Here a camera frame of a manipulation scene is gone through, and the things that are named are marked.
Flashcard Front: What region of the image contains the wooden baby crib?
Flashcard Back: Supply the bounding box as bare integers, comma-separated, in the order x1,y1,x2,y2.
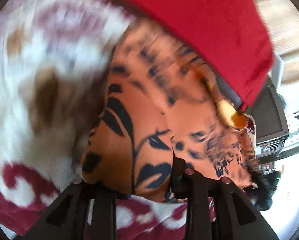
246,78,289,164

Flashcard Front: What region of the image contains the floral plush seat blanket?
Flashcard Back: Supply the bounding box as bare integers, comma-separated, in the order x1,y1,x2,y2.
0,0,216,240

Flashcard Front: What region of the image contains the orange floral blouse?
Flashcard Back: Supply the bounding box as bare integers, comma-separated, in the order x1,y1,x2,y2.
81,19,258,202

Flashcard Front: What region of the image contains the red blanket on sofa back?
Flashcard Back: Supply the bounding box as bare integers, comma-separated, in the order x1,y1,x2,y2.
118,0,273,107

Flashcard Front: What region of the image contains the dark leather sofa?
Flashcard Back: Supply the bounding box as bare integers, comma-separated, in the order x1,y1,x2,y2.
216,74,243,109

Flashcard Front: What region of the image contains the beige dotted curtain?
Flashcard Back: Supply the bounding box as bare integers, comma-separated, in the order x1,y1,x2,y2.
254,0,299,85

